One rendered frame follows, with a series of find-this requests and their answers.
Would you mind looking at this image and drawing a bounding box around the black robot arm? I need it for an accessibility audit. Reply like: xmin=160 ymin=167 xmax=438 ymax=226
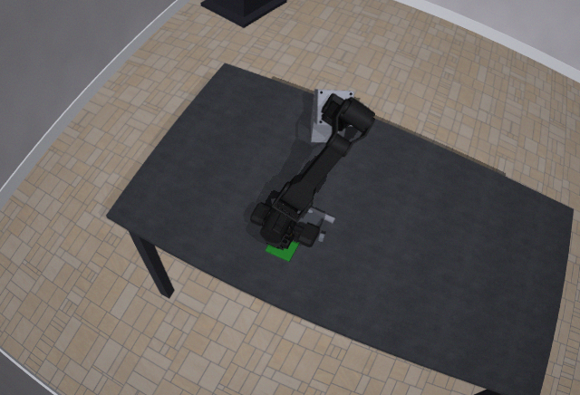
xmin=260 ymin=93 xmax=375 ymax=250

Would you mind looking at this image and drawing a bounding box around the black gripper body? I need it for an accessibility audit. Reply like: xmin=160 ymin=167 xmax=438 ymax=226
xmin=250 ymin=202 xmax=320 ymax=247

